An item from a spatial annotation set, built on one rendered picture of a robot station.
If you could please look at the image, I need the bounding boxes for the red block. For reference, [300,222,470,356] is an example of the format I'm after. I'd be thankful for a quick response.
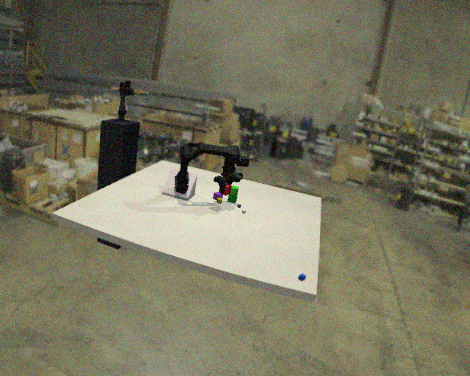
[219,184,232,196]

